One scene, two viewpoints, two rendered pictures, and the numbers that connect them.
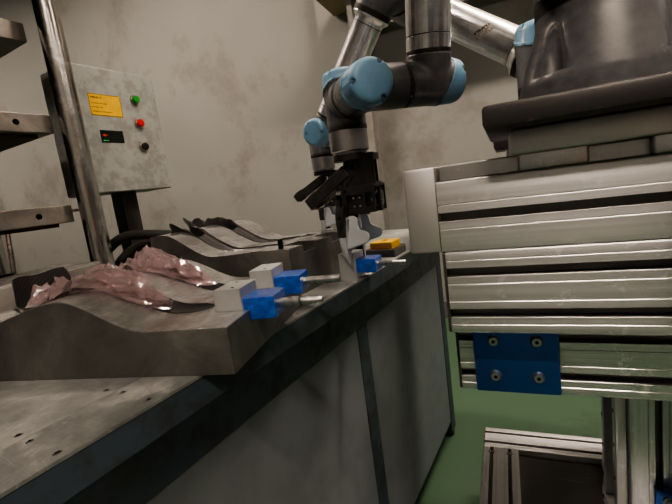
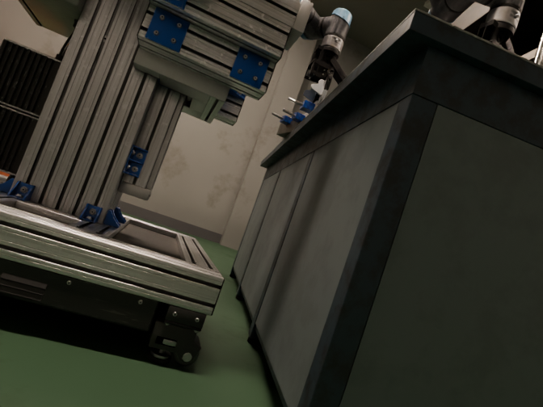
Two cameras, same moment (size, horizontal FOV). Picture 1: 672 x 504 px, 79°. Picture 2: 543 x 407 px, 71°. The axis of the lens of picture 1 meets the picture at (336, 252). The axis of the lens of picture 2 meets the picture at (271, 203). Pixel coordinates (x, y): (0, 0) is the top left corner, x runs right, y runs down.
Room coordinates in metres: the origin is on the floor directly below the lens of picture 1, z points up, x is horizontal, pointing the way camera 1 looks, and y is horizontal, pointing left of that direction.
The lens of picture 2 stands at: (1.86, -0.90, 0.37)
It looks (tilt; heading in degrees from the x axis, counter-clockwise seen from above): 4 degrees up; 142
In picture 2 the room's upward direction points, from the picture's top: 19 degrees clockwise
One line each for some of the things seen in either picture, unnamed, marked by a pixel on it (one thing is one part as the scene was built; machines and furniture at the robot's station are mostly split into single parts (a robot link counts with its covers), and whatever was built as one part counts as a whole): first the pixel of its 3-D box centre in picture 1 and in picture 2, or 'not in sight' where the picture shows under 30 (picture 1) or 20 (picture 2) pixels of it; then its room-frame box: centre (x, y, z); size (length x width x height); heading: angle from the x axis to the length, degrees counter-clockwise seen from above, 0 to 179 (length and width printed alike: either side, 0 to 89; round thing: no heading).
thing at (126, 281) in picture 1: (115, 276); not in sight; (0.61, 0.34, 0.90); 0.26 x 0.18 x 0.08; 77
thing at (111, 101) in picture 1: (142, 282); not in sight; (1.50, 0.73, 0.74); 0.30 x 0.22 x 1.47; 150
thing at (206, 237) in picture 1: (234, 232); not in sight; (0.94, 0.23, 0.92); 0.35 x 0.16 x 0.09; 60
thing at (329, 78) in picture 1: (344, 101); (338, 27); (0.81, -0.05, 1.15); 0.09 x 0.08 x 0.11; 14
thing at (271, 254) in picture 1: (236, 252); not in sight; (0.96, 0.23, 0.87); 0.50 x 0.26 x 0.14; 60
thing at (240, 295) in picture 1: (272, 302); (284, 119); (0.50, 0.09, 0.86); 0.13 x 0.05 x 0.05; 77
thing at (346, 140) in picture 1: (349, 143); (331, 46); (0.82, -0.05, 1.07); 0.08 x 0.08 x 0.05
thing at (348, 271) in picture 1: (373, 263); (305, 106); (0.81, -0.07, 0.83); 0.13 x 0.05 x 0.05; 65
